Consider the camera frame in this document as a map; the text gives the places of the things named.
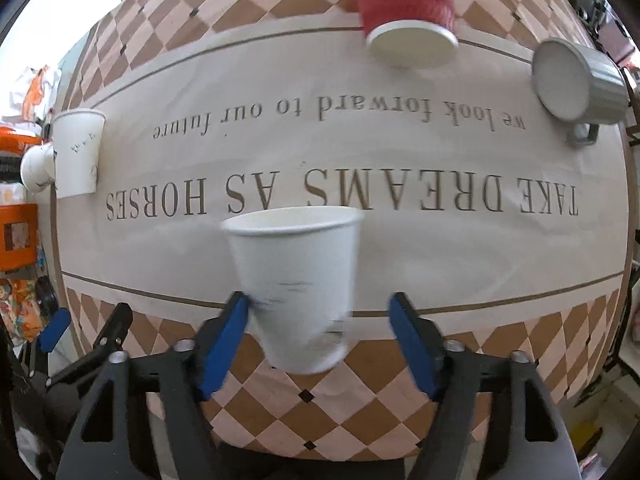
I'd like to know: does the checkered beige tablecloth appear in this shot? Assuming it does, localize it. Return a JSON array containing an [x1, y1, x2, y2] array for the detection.
[[56, 0, 629, 460]]

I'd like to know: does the grey ribbed mug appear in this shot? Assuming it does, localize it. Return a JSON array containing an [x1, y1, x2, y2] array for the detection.
[[532, 38, 628, 146]]

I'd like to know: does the red ribbed paper cup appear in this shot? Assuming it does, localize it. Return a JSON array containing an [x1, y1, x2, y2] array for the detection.
[[356, 0, 459, 68]]

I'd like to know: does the upright white paper cup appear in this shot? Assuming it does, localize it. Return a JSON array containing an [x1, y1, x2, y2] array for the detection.
[[51, 108, 106, 198]]

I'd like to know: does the white paper cup with print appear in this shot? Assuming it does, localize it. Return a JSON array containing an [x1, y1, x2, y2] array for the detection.
[[221, 206, 364, 375]]

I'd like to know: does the orange box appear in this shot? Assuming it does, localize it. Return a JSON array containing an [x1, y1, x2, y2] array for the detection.
[[0, 204, 38, 272]]

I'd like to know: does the small white paper cup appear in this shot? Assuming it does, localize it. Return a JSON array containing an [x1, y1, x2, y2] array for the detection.
[[20, 142, 55, 193]]

